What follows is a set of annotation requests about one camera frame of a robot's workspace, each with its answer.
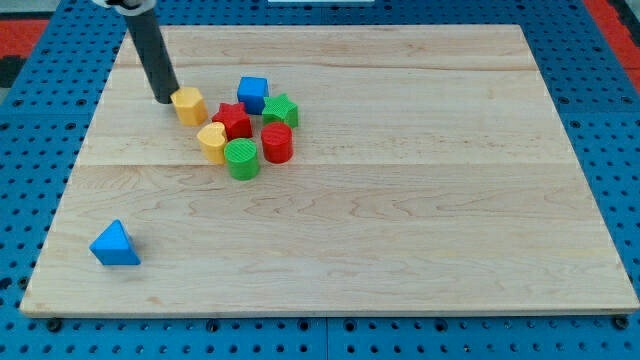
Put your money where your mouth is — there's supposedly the green cylinder block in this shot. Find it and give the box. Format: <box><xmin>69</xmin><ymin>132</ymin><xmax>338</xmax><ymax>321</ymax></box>
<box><xmin>224</xmin><ymin>138</ymin><xmax>260</xmax><ymax>180</ymax></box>

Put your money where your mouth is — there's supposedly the green star block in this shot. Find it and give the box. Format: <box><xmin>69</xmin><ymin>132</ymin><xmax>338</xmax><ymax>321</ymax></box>
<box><xmin>262</xmin><ymin>93</ymin><xmax>299</xmax><ymax>128</ymax></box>

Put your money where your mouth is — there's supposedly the red star block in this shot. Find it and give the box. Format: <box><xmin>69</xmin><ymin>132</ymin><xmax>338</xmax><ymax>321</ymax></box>
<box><xmin>211</xmin><ymin>102</ymin><xmax>253</xmax><ymax>141</ymax></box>

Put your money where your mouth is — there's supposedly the blue triangle block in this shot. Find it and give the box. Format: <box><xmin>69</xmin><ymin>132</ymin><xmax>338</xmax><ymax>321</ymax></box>
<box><xmin>89</xmin><ymin>219</ymin><xmax>141</xmax><ymax>266</ymax></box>

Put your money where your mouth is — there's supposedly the wooden board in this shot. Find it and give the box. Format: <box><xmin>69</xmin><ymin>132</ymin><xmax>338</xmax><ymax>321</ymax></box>
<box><xmin>20</xmin><ymin>25</ymin><xmax>639</xmax><ymax>319</ymax></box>

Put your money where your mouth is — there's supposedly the yellow heart block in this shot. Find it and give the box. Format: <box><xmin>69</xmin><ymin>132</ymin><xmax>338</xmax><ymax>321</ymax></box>
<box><xmin>196</xmin><ymin>122</ymin><xmax>227</xmax><ymax>165</ymax></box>

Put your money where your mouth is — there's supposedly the red cylinder block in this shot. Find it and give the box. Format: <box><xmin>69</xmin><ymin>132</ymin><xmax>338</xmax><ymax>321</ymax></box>
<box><xmin>261</xmin><ymin>122</ymin><xmax>294</xmax><ymax>164</ymax></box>

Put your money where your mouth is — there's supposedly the yellow hexagon block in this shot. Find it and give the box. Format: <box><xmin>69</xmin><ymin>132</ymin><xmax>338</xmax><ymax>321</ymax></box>
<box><xmin>170</xmin><ymin>87</ymin><xmax>208</xmax><ymax>126</ymax></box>

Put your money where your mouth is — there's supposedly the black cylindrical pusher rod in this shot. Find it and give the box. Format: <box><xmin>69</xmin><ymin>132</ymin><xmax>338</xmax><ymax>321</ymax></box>
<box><xmin>122</xmin><ymin>6</ymin><xmax>179</xmax><ymax>104</ymax></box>

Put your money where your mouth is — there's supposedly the blue cube block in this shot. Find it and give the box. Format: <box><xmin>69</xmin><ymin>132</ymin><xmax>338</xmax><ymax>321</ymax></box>
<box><xmin>237</xmin><ymin>76</ymin><xmax>269</xmax><ymax>115</ymax></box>

